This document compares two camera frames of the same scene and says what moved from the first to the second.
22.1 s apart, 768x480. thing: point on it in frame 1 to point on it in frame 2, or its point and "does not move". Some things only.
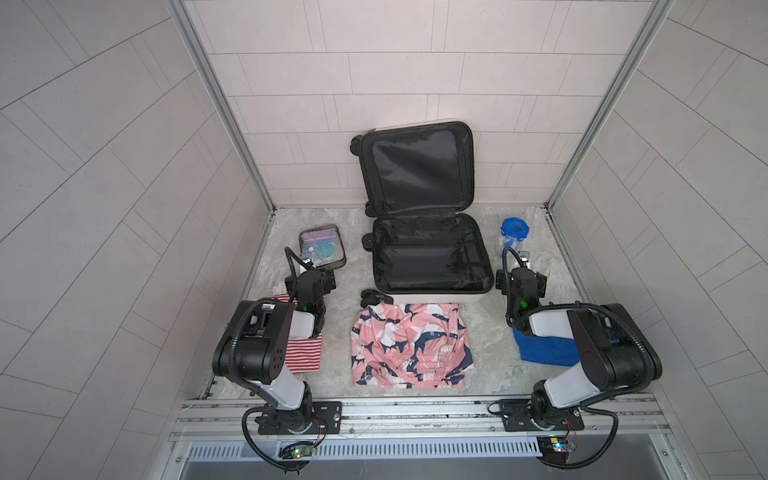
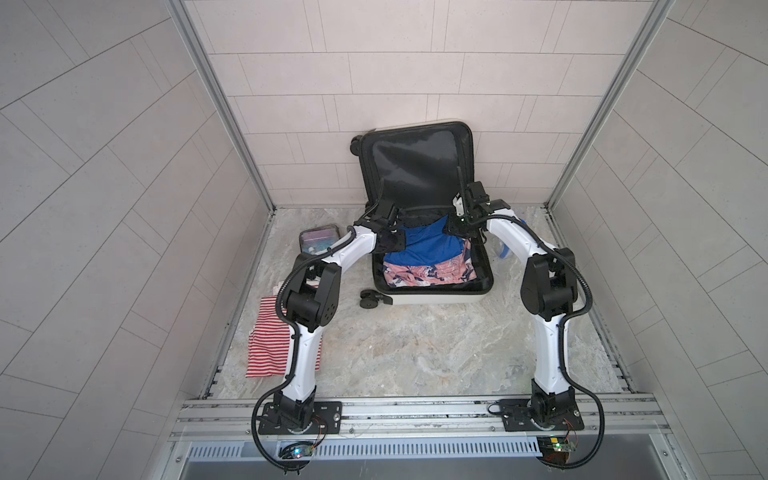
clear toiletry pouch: x=323 y=246 does not move
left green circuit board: x=296 y=450 does not move
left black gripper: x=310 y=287 to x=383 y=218
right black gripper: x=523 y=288 to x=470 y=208
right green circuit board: x=554 y=448 does not move
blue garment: x=555 y=350 to x=425 y=244
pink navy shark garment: x=411 y=346 to x=455 y=269
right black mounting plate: x=515 y=415 does not move
